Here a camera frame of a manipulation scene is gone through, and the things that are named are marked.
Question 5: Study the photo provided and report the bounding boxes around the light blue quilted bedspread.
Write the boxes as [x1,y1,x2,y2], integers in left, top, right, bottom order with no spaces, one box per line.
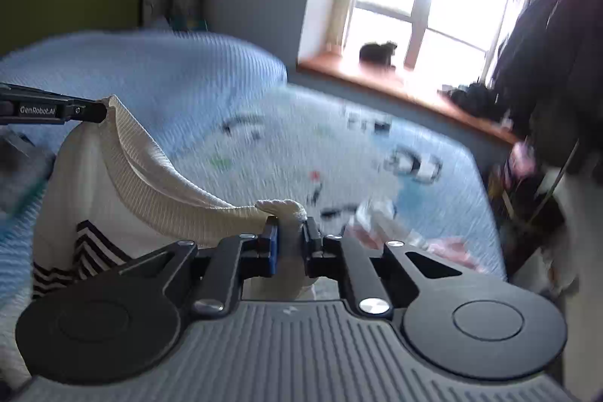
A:
[0,30,508,386]

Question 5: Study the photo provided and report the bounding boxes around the dark hanging clothes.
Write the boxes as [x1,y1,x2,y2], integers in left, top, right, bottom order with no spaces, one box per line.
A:
[490,0,603,177]

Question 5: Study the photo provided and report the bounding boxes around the pink white garment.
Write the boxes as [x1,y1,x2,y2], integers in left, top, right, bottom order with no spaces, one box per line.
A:
[346,199,479,273]

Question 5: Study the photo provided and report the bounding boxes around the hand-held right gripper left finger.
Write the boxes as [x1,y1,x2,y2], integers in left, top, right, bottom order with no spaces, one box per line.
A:
[120,216,280,318]

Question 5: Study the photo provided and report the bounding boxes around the pink bag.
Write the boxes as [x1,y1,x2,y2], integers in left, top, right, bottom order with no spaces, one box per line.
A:
[489,138,539,201]

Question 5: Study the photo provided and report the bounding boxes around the dark bag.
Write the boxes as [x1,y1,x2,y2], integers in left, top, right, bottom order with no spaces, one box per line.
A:
[439,82,508,123]

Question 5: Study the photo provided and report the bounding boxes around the grey cloth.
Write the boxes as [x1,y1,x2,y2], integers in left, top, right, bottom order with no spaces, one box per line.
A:
[0,133,56,217]

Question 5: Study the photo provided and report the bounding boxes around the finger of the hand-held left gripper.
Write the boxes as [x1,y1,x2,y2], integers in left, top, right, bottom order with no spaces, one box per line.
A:
[0,83,109,124]

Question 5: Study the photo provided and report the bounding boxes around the small dark object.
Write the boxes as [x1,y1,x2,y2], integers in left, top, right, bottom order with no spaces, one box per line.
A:
[359,40,398,66]

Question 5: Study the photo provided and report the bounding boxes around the white black-striped sweater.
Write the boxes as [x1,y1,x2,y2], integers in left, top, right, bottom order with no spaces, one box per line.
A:
[31,95,309,301]

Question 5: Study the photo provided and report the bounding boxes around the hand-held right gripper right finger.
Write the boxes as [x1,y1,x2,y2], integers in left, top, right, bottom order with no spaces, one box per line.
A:
[303,217,465,320]

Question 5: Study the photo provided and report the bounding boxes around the green headboard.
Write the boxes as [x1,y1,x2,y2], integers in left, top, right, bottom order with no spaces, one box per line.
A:
[0,0,145,57]

